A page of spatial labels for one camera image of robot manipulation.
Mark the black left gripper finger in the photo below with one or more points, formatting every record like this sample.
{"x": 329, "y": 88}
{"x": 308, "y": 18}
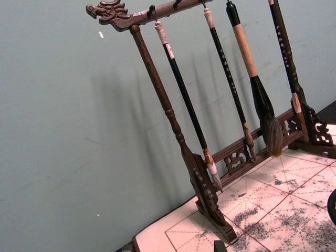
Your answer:
{"x": 218, "y": 246}

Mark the white practice mat, red grid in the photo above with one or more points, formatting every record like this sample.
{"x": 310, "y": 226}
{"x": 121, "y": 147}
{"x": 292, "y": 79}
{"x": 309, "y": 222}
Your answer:
{"x": 275, "y": 210}

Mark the black round dish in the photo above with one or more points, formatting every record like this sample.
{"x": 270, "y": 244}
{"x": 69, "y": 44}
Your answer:
{"x": 332, "y": 203}

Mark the black brush with white cap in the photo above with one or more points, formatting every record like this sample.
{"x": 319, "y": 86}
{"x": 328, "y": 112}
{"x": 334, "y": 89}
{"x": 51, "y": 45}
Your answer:
{"x": 183, "y": 92}

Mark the slim black brush, white cap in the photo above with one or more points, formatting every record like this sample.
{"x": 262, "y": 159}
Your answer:
{"x": 228, "y": 71}

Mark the carved dark wooden brush rack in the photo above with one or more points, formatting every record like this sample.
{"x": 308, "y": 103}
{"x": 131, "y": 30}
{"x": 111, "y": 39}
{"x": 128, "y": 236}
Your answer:
{"x": 155, "y": 78}

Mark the black brush with white characters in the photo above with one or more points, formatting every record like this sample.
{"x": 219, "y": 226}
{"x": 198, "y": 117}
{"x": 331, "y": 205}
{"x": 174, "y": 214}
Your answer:
{"x": 284, "y": 55}

